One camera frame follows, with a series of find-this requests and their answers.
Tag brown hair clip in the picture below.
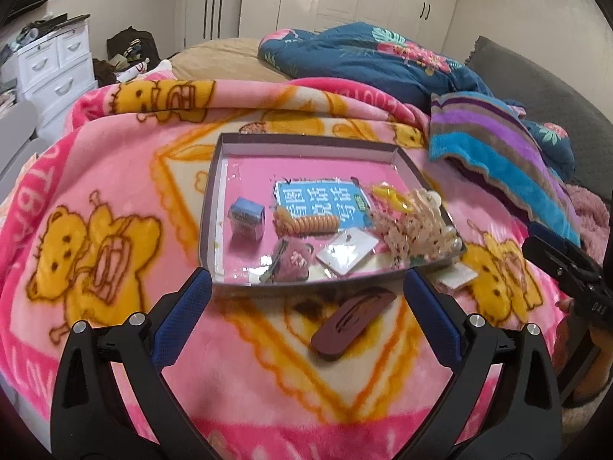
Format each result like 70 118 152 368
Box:
311 287 396 360

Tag beige spiral hair tie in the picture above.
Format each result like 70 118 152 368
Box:
272 204 341 240

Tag clear bag pearl jewelry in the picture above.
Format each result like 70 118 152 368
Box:
435 225 464 255

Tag person's right hand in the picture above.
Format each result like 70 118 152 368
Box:
553 297 612 407

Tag cream claw hair clip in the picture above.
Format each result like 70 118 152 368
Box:
409 188 443 215

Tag striped purple blue blanket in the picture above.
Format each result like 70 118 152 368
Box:
428 92 581 245

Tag pink bear print blanket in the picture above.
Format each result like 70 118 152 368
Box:
1 73 561 459

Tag grey headboard cushion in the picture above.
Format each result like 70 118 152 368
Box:
465 36 612 198

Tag pink plush hair clip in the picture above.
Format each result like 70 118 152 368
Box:
260 237 314 284

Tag small blue white box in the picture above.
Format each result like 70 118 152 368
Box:
228 197 265 241

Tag blue floral quilt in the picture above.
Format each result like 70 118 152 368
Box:
257 21 576 181

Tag grey cardboard tray box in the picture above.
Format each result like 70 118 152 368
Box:
198 132 469 291

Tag white drawer cabinet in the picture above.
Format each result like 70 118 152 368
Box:
1 16 98 145

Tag black bag on floor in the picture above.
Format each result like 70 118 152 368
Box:
92 26 161 86

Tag tan bed sheet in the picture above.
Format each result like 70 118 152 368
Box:
169 38 290 83

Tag white door with bags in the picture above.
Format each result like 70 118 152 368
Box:
183 0 242 47

